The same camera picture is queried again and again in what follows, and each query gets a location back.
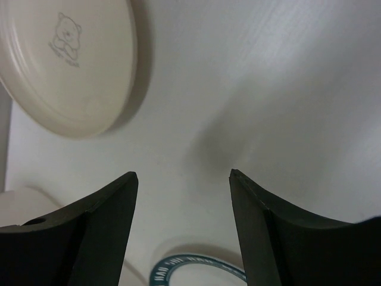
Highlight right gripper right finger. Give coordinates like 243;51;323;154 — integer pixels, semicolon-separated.
229;169;380;285

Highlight cream plate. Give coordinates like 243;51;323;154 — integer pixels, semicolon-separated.
1;1;138;139

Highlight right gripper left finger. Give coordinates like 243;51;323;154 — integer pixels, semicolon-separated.
0;171;139;286

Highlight right green-rimmed white plate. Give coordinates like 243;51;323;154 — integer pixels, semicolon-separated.
149;253;247;286

